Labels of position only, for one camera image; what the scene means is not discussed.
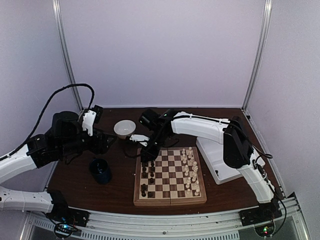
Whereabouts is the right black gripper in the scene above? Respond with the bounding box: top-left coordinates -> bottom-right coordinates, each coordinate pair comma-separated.
140,131 -> 170,163

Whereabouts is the wooden chess board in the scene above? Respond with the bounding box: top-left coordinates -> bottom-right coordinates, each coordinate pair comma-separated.
133,146 -> 207,207

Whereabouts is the white plastic compartment tray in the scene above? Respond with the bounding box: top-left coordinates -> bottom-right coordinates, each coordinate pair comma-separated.
196,137 -> 242,185

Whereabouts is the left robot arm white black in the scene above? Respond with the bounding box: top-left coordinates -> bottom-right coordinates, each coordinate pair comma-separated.
0,110 -> 117,222

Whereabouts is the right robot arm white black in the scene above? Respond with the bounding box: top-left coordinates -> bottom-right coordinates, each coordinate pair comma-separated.
139,109 -> 279,221

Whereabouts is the row of white chess pieces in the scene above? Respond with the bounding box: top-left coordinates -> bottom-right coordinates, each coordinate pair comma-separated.
180,146 -> 201,198

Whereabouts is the white ceramic bowl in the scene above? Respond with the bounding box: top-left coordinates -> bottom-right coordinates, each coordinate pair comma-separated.
113,119 -> 136,140

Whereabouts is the dark blue mug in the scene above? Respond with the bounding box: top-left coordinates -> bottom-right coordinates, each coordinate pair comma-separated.
88,158 -> 112,185

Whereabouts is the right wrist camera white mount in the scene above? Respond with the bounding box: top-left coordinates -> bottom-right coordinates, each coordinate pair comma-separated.
129,134 -> 150,147

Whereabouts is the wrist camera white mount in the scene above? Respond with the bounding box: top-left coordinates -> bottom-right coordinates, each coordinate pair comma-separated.
129,134 -> 150,147
78,105 -> 103,137

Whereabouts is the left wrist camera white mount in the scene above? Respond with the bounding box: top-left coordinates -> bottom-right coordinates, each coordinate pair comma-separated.
78,105 -> 103,137

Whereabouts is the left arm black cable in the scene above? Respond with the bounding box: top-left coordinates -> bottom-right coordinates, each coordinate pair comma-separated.
0,83 -> 96,163

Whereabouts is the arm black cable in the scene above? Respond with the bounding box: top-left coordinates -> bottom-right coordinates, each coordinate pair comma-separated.
0,83 -> 96,163
123,139 -> 288,226

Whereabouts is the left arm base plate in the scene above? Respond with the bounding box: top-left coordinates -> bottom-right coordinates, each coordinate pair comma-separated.
46,207 -> 90,227

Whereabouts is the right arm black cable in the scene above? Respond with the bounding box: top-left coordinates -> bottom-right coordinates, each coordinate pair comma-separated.
123,139 -> 288,226

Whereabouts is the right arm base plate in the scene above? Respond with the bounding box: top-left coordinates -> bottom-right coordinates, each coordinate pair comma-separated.
239,207 -> 283,226

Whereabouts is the left aluminium frame post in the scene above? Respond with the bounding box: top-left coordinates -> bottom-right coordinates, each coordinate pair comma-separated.
51,0 -> 85,111

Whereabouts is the aluminium frame post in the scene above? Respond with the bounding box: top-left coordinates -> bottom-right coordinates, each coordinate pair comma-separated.
51,0 -> 85,111
242,0 -> 273,112

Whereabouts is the right aluminium frame post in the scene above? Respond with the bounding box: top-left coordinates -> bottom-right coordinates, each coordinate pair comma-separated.
242,0 -> 273,112

